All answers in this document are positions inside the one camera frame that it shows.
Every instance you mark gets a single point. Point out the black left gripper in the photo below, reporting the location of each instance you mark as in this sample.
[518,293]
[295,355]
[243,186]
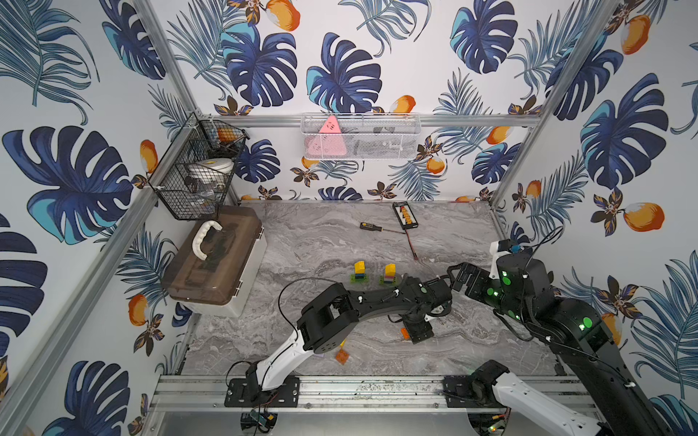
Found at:
[417,320]

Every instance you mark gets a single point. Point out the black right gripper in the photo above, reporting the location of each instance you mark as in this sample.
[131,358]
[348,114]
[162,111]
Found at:
[480,277]

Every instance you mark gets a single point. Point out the lime long base lego brick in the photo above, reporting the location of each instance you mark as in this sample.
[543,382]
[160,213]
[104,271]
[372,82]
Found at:
[358,281]

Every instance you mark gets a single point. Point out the brown square lego brick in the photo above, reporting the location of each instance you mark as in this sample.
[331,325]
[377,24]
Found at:
[342,357]

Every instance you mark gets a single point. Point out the yellow small lego brick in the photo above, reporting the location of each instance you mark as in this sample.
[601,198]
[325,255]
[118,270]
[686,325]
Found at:
[360,266]

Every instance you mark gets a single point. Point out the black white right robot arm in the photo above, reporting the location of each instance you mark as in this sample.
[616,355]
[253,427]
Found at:
[518,287]

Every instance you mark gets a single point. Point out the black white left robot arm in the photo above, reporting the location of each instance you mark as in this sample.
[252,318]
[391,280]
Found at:
[323,326]

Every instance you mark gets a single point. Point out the black screwdriver bit case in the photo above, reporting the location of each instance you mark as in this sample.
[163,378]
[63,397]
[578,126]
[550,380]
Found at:
[405,216]

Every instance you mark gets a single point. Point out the black yellow screwdriver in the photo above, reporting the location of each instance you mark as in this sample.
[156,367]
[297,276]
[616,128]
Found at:
[376,228]

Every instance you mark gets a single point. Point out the pink triangular object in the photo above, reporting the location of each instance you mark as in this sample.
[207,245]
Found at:
[328,141]

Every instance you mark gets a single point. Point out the brown translucent tool case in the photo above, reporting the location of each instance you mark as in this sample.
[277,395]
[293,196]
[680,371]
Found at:
[214,271]

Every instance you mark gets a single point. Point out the white object in basket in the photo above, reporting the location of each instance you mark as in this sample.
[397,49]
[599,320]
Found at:
[211,169]

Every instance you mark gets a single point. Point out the white wire wall shelf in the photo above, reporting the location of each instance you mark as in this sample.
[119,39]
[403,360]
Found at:
[372,136]

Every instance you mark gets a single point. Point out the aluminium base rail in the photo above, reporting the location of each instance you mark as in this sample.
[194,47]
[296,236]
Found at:
[313,394]

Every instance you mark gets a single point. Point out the black wire basket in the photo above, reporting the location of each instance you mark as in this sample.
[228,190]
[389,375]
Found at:
[195,179]

